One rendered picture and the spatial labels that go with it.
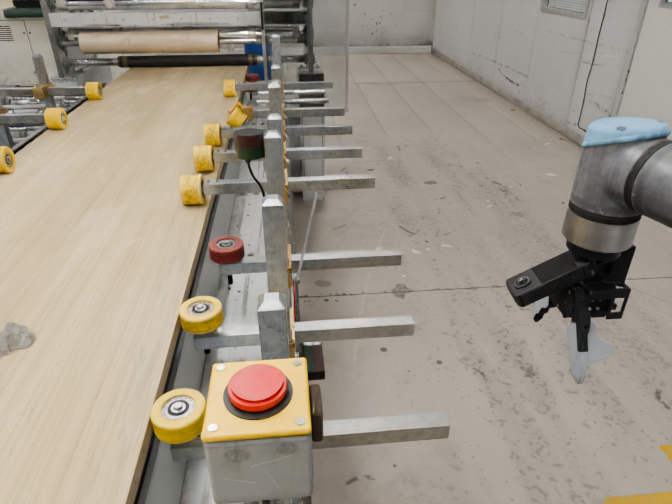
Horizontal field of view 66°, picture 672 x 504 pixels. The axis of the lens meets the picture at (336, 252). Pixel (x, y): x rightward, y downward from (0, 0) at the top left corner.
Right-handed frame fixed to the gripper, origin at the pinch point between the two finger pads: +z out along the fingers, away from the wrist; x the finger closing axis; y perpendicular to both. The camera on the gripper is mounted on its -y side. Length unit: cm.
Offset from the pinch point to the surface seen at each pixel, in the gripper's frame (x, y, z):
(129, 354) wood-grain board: 10, -69, 4
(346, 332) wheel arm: 20.3, -30.5, 10.1
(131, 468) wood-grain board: -13, -62, 4
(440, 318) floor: 130, 27, 94
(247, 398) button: -35, -43, -29
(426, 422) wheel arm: -3.6, -20.2, 10.0
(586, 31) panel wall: 406, 223, 1
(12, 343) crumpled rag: 14, -89, 3
